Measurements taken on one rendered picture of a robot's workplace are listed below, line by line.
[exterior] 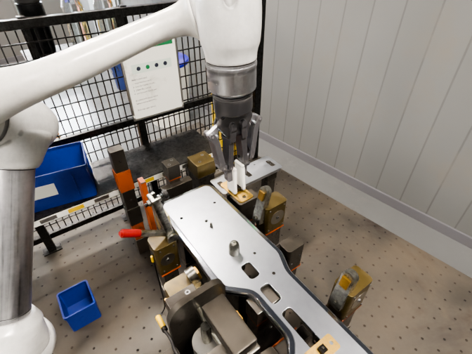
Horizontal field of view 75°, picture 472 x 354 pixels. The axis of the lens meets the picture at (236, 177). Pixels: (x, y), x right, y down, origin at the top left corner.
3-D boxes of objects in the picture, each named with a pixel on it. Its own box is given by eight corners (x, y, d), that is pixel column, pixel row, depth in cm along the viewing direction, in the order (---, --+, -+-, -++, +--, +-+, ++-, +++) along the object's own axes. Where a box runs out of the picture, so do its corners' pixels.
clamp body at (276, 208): (284, 260, 125) (295, 197, 104) (262, 276, 120) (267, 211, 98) (274, 250, 130) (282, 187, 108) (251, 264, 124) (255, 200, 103)
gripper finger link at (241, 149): (229, 114, 62) (234, 112, 63) (235, 159, 70) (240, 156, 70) (241, 121, 60) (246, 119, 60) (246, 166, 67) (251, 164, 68)
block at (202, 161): (218, 224, 141) (215, 159, 118) (203, 232, 137) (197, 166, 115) (208, 214, 146) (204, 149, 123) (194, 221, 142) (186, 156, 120)
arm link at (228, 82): (195, 58, 55) (199, 90, 58) (224, 71, 49) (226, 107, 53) (236, 48, 59) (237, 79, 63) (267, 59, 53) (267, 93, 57)
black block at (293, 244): (300, 291, 115) (312, 239, 97) (281, 305, 110) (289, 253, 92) (290, 281, 118) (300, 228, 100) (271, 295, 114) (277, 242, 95)
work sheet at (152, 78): (184, 107, 135) (175, 31, 116) (134, 121, 124) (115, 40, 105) (182, 105, 136) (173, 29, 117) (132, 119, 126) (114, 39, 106)
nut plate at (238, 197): (253, 197, 71) (253, 192, 70) (240, 204, 69) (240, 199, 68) (232, 178, 76) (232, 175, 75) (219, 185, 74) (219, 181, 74)
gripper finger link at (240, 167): (234, 160, 69) (237, 159, 69) (235, 184, 73) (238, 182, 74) (241, 166, 67) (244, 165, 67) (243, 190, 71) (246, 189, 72)
